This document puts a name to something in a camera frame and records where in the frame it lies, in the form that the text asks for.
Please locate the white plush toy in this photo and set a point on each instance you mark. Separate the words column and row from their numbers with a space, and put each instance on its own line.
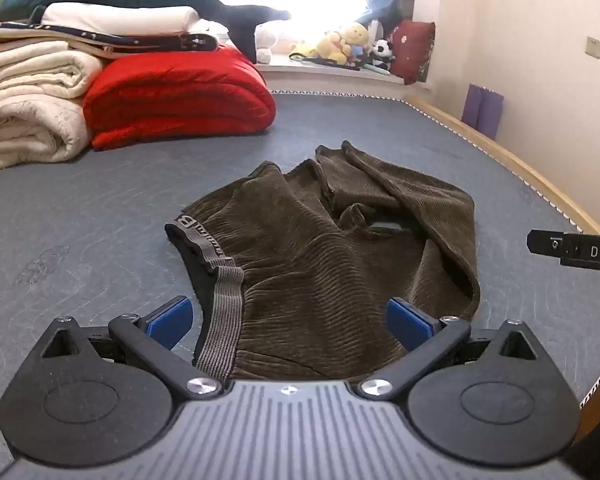
column 266, row 42

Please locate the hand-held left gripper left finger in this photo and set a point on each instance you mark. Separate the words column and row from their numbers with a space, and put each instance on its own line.
column 172, row 322

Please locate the red folded blanket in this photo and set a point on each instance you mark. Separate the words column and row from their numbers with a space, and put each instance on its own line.
column 180, row 95

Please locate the panda plush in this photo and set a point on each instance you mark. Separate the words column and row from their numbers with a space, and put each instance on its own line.
column 382, row 55

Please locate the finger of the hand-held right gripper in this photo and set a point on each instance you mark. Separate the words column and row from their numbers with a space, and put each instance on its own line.
column 580, row 252

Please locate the navy patterned folded blanket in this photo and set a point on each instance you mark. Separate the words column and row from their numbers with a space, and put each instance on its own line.
column 130, row 40

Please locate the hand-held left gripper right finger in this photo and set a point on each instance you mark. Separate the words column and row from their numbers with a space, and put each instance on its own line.
column 405, row 322

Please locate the purple folded mat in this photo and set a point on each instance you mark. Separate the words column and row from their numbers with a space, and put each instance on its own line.
column 482, row 107

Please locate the yellow bear plush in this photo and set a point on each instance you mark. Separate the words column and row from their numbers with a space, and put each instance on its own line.
column 345, row 40

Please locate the grey quilted mattress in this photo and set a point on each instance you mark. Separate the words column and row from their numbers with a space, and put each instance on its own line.
column 80, row 240

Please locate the dark red cushion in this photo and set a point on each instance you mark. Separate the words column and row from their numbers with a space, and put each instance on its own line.
column 412, row 50

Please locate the white folded blanket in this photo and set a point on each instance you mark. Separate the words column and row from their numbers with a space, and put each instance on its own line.
column 120, row 16

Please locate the cream fluffy rolled blanket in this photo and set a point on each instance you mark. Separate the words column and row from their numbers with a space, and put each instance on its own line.
column 25, row 130

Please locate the cream folded blanket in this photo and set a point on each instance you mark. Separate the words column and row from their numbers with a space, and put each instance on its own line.
column 30, row 67

